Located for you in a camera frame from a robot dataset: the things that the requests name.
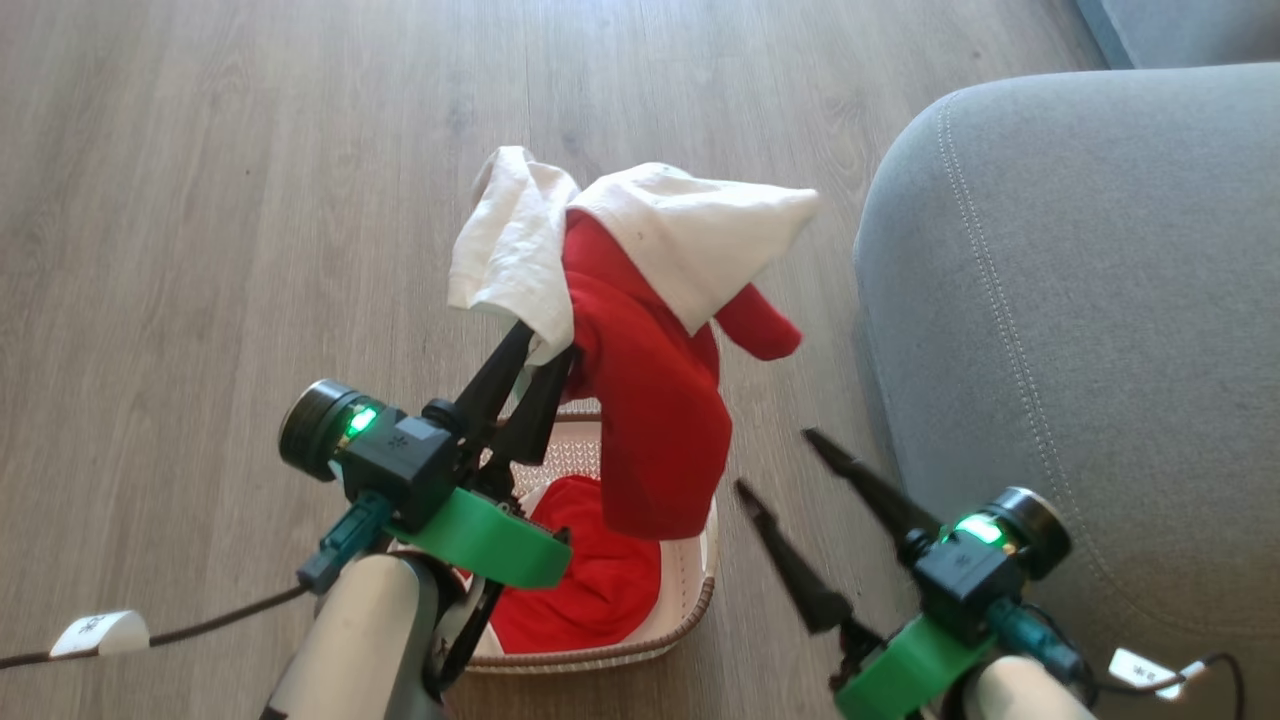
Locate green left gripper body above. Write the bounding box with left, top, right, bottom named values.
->
left=390, top=486, right=574, bottom=590

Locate woven white laundry basket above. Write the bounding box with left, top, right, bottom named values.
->
left=455, top=400, right=721, bottom=673

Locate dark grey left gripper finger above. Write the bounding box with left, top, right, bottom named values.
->
left=490, top=346, right=579, bottom=491
left=455, top=320, right=536, bottom=451

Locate white cable tag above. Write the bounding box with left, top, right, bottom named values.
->
left=1108, top=648, right=1209, bottom=701
left=50, top=610, right=151, bottom=659

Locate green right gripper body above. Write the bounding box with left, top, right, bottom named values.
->
left=834, top=614, right=994, bottom=720

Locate teal cable connector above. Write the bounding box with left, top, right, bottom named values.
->
left=985, top=598, right=1088, bottom=686
left=297, top=490, right=393, bottom=596

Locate thin dark right arm cable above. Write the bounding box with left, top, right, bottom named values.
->
left=1085, top=650, right=1247, bottom=720

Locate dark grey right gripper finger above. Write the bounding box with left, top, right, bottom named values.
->
left=736, top=479, right=854, bottom=635
left=802, top=429, right=943, bottom=561

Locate grey sofa seat cushion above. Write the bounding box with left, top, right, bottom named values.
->
left=853, top=63, right=1280, bottom=720

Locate teal left cable connector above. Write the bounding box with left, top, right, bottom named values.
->
left=297, top=490, right=393, bottom=596

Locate thin dark left arm cable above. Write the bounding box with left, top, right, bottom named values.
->
left=0, top=585, right=311, bottom=671

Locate white cloth garment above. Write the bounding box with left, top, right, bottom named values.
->
left=447, top=146, right=821, bottom=367

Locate thin dark arm cable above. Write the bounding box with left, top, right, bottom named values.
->
left=0, top=585, right=311, bottom=671
left=1085, top=650, right=1247, bottom=720

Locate red cloth garment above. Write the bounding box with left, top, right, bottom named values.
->
left=562, top=210, right=804, bottom=541
left=490, top=475, right=666, bottom=654

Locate teal right cable connector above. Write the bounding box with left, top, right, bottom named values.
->
left=985, top=598, right=1088, bottom=686

